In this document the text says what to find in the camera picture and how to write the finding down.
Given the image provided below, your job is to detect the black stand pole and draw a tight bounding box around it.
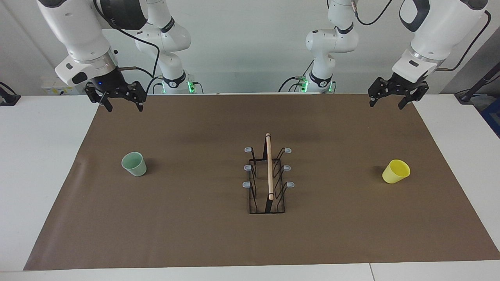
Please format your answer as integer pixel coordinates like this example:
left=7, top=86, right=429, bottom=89
left=455, top=64, right=500, bottom=104

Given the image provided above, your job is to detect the blue crate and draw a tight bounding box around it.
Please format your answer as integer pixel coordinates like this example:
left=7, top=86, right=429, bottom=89
left=481, top=105, right=500, bottom=138

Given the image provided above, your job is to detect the black table clamp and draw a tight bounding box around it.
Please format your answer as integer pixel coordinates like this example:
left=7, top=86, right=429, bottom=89
left=0, top=82, right=21, bottom=106

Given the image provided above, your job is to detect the black left base cable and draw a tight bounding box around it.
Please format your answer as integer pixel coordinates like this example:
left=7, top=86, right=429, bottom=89
left=278, top=59, right=315, bottom=93

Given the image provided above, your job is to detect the black wire cup rack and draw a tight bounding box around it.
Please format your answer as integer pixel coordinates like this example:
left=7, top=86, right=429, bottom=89
left=243, top=133, right=295, bottom=214

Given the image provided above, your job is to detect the pale green plastic cup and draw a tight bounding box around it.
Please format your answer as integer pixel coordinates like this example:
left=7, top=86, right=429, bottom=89
left=121, top=152, right=148, bottom=177

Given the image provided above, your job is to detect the brown table mat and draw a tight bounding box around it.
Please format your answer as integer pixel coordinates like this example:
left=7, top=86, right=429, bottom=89
left=23, top=93, right=500, bottom=271

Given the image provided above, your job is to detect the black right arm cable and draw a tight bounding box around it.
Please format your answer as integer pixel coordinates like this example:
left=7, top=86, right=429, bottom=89
left=93, top=0, right=161, bottom=94

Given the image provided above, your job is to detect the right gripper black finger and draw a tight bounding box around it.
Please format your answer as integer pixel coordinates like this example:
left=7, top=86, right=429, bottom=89
left=85, top=86, right=114, bottom=113
left=126, top=81, right=147, bottom=112

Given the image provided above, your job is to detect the white power socket box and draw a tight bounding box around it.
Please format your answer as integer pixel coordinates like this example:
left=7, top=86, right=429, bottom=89
left=41, top=76, right=88, bottom=95

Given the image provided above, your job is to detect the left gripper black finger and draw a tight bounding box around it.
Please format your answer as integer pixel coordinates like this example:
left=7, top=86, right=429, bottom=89
left=368, top=77, right=392, bottom=107
left=398, top=83, right=429, bottom=110

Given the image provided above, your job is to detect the yellow plastic cup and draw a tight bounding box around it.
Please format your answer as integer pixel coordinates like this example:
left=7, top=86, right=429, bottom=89
left=382, top=159, right=411, bottom=184

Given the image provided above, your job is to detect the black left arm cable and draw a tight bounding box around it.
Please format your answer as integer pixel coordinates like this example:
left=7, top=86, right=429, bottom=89
left=352, top=0, right=492, bottom=72

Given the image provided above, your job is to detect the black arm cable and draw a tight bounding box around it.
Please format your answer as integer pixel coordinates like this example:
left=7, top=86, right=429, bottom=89
left=93, top=0, right=161, bottom=94
left=352, top=0, right=492, bottom=72

